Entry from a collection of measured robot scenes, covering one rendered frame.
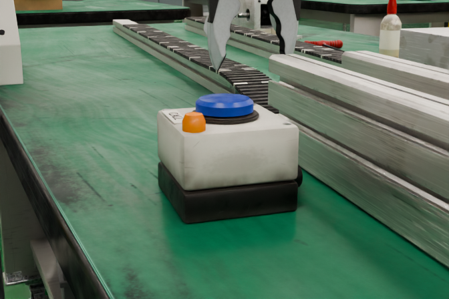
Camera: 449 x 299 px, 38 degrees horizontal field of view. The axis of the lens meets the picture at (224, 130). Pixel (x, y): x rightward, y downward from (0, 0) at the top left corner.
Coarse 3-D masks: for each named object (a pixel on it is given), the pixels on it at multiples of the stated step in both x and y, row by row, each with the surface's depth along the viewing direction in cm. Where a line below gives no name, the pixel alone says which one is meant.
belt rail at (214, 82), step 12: (120, 24) 156; (132, 36) 145; (144, 48) 129; (156, 48) 118; (168, 60) 110; (180, 60) 102; (180, 72) 102; (192, 72) 95; (204, 72) 89; (204, 84) 90; (216, 84) 86; (228, 84) 80
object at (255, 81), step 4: (232, 80) 77; (236, 80) 77; (240, 80) 77; (244, 80) 77; (248, 80) 77; (252, 80) 77; (256, 80) 77; (260, 80) 77; (264, 80) 77; (268, 80) 77; (232, 84) 76; (236, 84) 75; (240, 84) 75; (244, 84) 76; (248, 84) 76; (252, 84) 76; (256, 84) 76; (260, 84) 76
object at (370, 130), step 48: (288, 96) 55; (336, 96) 46; (384, 96) 40; (432, 96) 39; (336, 144) 49; (384, 144) 41; (432, 144) 38; (384, 192) 41; (432, 192) 38; (432, 240) 36
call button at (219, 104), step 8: (208, 96) 45; (216, 96) 45; (224, 96) 45; (232, 96) 45; (240, 96) 45; (200, 104) 44; (208, 104) 43; (216, 104) 43; (224, 104) 43; (232, 104) 43; (240, 104) 43; (248, 104) 44; (200, 112) 44; (208, 112) 43; (216, 112) 43; (224, 112) 43; (232, 112) 43; (240, 112) 43; (248, 112) 44
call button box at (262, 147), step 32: (160, 128) 46; (224, 128) 42; (256, 128) 42; (288, 128) 43; (192, 160) 41; (224, 160) 42; (256, 160) 42; (288, 160) 43; (192, 192) 42; (224, 192) 42; (256, 192) 43; (288, 192) 44
